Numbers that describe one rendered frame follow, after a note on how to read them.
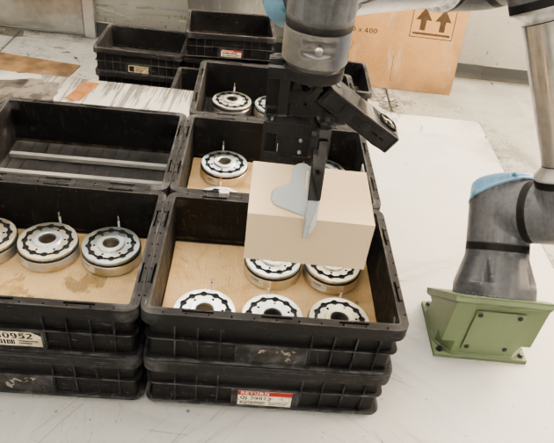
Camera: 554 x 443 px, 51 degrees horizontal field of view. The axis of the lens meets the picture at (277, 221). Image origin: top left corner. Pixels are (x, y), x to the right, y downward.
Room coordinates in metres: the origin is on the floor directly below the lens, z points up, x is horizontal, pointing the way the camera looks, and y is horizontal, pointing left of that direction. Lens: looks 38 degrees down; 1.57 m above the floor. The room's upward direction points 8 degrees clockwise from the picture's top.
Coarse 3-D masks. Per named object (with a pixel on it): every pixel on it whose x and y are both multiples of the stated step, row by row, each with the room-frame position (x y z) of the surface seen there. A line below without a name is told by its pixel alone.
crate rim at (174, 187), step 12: (192, 120) 1.13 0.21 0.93; (216, 120) 1.15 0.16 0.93; (228, 120) 1.15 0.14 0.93; (240, 120) 1.16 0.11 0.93; (252, 120) 1.16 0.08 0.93; (336, 132) 1.17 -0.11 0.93; (348, 132) 1.17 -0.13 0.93; (180, 144) 1.02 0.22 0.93; (360, 144) 1.13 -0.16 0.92; (180, 156) 0.98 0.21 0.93; (180, 168) 0.94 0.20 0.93; (372, 168) 1.03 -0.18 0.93; (372, 180) 0.99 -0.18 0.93; (192, 192) 0.86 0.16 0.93; (204, 192) 0.87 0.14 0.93; (216, 192) 0.87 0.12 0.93; (240, 192) 0.88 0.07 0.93; (372, 192) 0.94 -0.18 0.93; (372, 204) 0.90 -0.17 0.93
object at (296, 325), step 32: (160, 224) 0.76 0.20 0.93; (384, 224) 0.85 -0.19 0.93; (160, 256) 0.68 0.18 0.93; (384, 256) 0.76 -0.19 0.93; (160, 320) 0.56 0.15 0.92; (192, 320) 0.57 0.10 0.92; (224, 320) 0.57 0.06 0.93; (256, 320) 0.58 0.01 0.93; (288, 320) 0.58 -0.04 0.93; (320, 320) 0.59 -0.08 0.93
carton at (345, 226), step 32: (256, 192) 0.62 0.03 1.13; (352, 192) 0.65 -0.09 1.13; (256, 224) 0.57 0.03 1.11; (288, 224) 0.57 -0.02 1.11; (320, 224) 0.58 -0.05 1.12; (352, 224) 0.58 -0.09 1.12; (256, 256) 0.57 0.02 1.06; (288, 256) 0.57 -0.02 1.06; (320, 256) 0.58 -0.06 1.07; (352, 256) 0.58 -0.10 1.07
